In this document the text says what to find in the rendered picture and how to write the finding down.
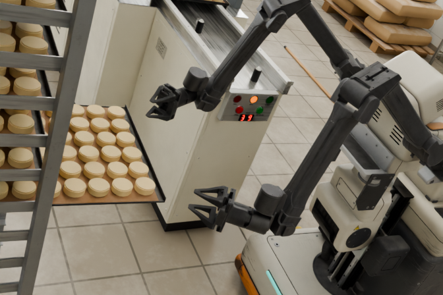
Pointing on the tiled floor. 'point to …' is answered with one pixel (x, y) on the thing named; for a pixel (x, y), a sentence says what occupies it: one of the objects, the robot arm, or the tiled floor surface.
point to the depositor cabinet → (117, 40)
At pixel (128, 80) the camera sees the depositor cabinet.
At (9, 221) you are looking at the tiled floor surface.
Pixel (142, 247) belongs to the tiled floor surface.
